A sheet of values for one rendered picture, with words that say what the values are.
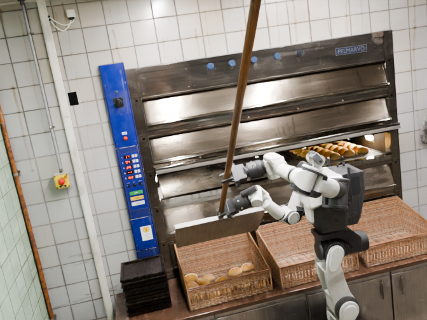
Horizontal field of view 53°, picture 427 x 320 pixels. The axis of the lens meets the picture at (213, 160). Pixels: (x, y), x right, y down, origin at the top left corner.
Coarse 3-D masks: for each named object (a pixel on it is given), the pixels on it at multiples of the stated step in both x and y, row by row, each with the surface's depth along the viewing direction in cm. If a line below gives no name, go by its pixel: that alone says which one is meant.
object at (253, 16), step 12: (252, 0) 116; (252, 12) 119; (252, 24) 123; (252, 36) 127; (252, 48) 132; (240, 72) 142; (240, 84) 146; (240, 96) 152; (240, 108) 158; (228, 156) 190; (228, 168) 199
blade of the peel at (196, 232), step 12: (216, 216) 255; (240, 216) 258; (252, 216) 263; (180, 228) 251; (192, 228) 256; (204, 228) 261; (216, 228) 266; (228, 228) 272; (240, 228) 278; (252, 228) 284; (180, 240) 270; (192, 240) 275; (204, 240) 281
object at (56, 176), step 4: (64, 172) 283; (68, 172) 282; (56, 176) 280; (60, 176) 280; (68, 176) 282; (56, 180) 280; (68, 180) 282; (56, 184) 281; (64, 184) 282; (68, 184) 282; (56, 188) 281; (60, 188) 282; (64, 188) 283
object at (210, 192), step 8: (352, 160) 332; (360, 160) 329; (368, 160) 330; (376, 160) 331; (384, 160) 332; (232, 184) 317; (248, 184) 314; (256, 184) 315; (264, 184) 317; (192, 192) 311; (200, 192) 308; (208, 192) 309; (216, 192) 311; (160, 200) 304; (168, 200) 305; (176, 200) 306; (184, 200) 307
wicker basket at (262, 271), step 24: (216, 240) 313; (240, 240) 317; (192, 264) 309; (216, 264) 312; (240, 264) 315; (264, 264) 285; (192, 288) 266; (216, 288) 271; (240, 288) 274; (264, 288) 278
